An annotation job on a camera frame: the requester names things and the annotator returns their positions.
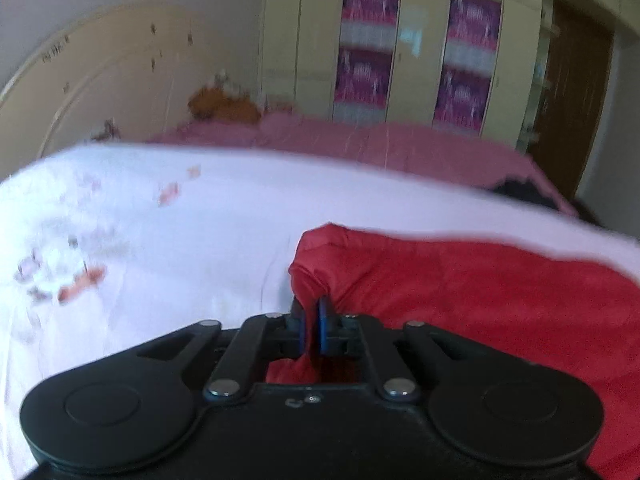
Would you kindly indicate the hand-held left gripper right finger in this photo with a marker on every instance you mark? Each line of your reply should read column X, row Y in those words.
column 323, row 330

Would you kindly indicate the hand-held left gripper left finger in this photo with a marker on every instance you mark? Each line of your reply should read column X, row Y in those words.
column 300, row 327

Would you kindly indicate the red puffer jacket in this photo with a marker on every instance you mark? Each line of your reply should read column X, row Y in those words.
column 475, row 300

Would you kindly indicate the bed with white floral sheet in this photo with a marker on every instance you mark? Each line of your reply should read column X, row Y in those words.
column 200, row 220

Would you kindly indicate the pink checked bed sheet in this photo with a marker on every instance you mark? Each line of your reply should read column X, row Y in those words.
column 380, row 150

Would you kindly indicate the dark cloth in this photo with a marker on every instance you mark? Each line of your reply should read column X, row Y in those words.
column 520, row 194

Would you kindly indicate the floral patterned pillow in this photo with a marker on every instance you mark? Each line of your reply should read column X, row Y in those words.
column 106, row 131

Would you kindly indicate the cream wardrobe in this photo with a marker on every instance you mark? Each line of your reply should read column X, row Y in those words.
column 420, row 35

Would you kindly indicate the cream open shelf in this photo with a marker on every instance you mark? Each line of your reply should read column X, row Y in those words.
column 537, row 80

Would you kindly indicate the cream arched headboard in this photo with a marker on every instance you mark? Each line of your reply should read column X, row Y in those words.
column 100, row 65

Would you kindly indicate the brown wooden door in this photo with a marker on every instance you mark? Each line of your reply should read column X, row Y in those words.
column 575, row 100

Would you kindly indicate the purple wall poster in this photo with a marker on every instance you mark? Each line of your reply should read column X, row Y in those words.
column 362, row 82
column 462, row 100
column 474, row 25
column 371, row 7

